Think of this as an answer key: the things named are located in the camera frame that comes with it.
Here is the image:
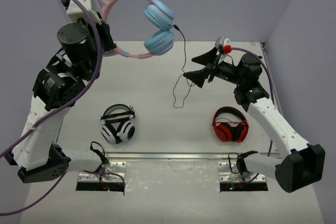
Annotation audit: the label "purple cable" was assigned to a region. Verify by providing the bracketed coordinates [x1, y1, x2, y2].
[230, 47, 275, 156]
[0, 0, 126, 216]

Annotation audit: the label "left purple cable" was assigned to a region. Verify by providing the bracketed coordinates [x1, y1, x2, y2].
[0, 0, 126, 216]

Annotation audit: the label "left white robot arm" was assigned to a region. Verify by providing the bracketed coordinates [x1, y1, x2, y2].
[3, 17, 115, 184]

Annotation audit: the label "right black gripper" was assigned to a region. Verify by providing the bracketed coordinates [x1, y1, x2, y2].
[184, 48, 244, 89]

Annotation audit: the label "black white headphones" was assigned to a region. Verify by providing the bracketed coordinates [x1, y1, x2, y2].
[100, 104, 135, 144]

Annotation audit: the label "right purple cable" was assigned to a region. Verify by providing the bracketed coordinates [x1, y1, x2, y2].
[230, 47, 275, 156]

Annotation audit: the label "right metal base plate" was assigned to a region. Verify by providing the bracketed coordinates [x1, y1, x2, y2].
[217, 160, 267, 183]

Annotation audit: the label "pink blue cat-ear headphones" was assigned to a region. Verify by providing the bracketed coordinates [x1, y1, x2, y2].
[96, 0, 175, 59]

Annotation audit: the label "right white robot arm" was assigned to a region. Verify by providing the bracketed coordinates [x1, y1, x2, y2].
[183, 46, 326, 193]

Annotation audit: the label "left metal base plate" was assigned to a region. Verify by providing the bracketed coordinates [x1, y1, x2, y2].
[78, 161, 127, 183]

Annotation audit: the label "metal base plate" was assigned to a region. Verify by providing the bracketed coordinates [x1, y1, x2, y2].
[217, 160, 267, 183]
[78, 161, 127, 183]

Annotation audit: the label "aluminium front table rail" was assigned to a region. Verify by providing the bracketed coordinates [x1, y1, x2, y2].
[99, 152, 279, 161]

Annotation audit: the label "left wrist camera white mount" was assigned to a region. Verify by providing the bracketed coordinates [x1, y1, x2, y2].
[61, 0, 103, 24]

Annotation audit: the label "red black headphones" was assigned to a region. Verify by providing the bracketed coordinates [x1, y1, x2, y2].
[212, 106, 249, 143]

